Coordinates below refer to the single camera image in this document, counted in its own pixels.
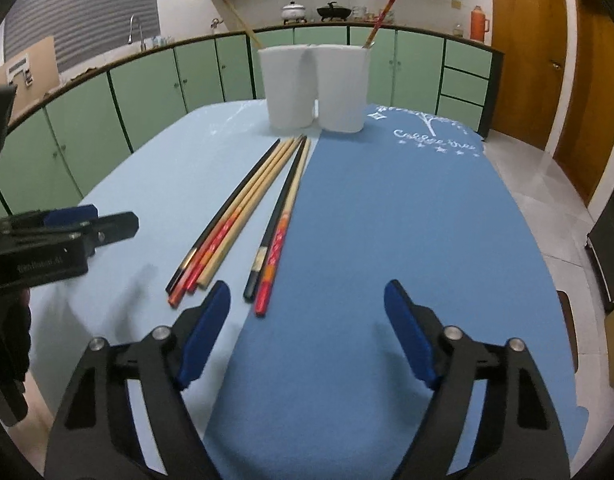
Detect wooden door with handle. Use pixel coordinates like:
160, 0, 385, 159
489, 0, 568, 151

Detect brown wooden chair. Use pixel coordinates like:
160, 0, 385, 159
557, 290, 580, 376

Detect green base cabinets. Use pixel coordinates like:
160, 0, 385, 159
0, 25, 505, 221

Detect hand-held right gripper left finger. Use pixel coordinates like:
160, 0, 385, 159
43, 280, 232, 480

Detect cardboard sheet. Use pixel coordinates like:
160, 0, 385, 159
0, 35, 58, 111

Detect plain wooden door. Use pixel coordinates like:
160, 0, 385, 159
554, 0, 614, 206

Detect light blue placemat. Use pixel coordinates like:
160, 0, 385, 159
29, 100, 318, 480

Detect grey window blind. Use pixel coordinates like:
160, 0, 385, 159
2, 0, 162, 78

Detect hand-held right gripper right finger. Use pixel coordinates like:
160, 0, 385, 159
383, 280, 572, 480

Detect white double utensil holder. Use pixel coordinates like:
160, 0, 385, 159
257, 44, 372, 133

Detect white cooking pot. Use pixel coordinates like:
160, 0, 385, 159
281, 1, 308, 25

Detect plain wooden chopstick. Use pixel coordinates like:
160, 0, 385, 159
222, 0, 264, 50
197, 136, 302, 291

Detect orange thermos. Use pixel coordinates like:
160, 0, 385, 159
469, 5, 490, 43

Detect black wok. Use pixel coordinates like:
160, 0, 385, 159
317, 1, 354, 22

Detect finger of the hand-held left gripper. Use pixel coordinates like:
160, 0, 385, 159
11, 203, 99, 234
73, 212, 140, 259

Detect metal faucet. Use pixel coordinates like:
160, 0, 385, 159
128, 14, 146, 52

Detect black chopstick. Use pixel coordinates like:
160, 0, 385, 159
243, 135, 308, 303
165, 139, 282, 295

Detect wooden chopstick with red end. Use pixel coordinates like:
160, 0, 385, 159
168, 138, 289, 307
186, 137, 296, 295

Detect dark blue placemat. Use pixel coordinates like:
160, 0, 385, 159
202, 102, 590, 480

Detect red patterned chopstick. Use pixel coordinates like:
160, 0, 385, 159
362, 0, 402, 51
254, 138, 312, 317

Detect black glass-door cabinet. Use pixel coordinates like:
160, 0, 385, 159
586, 195, 614, 316

